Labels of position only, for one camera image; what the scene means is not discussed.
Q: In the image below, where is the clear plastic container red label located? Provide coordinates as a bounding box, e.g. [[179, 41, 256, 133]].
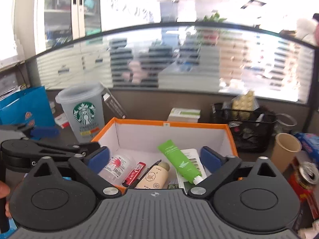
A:
[[99, 153, 136, 186]]

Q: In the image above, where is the green cream tube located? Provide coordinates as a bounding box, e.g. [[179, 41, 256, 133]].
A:
[[158, 140, 188, 173]]

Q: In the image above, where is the white remote control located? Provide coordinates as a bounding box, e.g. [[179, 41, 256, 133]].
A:
[[176, 148, 207, 193]]

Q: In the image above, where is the black marker pen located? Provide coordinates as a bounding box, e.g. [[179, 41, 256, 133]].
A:
[[128, 160, 161, 189]]

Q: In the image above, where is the cream lotion bottle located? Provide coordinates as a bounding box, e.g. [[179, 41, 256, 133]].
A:
[[136, 162, 170, 189]]

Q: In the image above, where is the operator left hand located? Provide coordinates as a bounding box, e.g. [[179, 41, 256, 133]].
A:
[[0, 181, 12, 218]]

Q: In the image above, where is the red white card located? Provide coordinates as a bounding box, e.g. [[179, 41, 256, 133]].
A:
[[55, 113, 70, 129]]

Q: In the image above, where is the blue paper bag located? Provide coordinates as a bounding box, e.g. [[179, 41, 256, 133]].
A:
[[1, 86, 55, 127]]

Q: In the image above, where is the black mesh desk organizer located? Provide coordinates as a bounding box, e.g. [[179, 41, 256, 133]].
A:
[[210, 103, 276, 153]]

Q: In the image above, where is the Starbucks plastic cup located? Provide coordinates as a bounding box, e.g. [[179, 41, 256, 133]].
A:
[[55, 82, 105, 143]]

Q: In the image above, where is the orange cardboard box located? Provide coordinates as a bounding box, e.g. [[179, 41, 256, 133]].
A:
[[91, 117, 244, 195]]

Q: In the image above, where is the grey open carton box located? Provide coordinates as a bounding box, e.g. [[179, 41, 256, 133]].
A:
[[100, 82, 127, 119]]

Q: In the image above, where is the brown paper cup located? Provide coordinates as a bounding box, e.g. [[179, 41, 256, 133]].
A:
[[270, 133, 302, 173]]

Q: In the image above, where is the beige building block plate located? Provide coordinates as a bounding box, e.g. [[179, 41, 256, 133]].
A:
[[232, 90, 254, 111]]

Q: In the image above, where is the stack of green-white boxes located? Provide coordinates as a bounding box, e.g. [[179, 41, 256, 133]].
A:
[[167, 108, 201, 123]]

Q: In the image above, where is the red drink can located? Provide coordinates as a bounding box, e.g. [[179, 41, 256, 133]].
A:
[[288, 161, 318, 220]]

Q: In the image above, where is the glass desk partition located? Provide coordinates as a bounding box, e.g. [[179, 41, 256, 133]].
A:
[[25, 22, 318, 104]]

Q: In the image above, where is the white storage cabinet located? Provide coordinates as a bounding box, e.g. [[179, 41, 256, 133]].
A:
[[14, 0, 102, 59]]

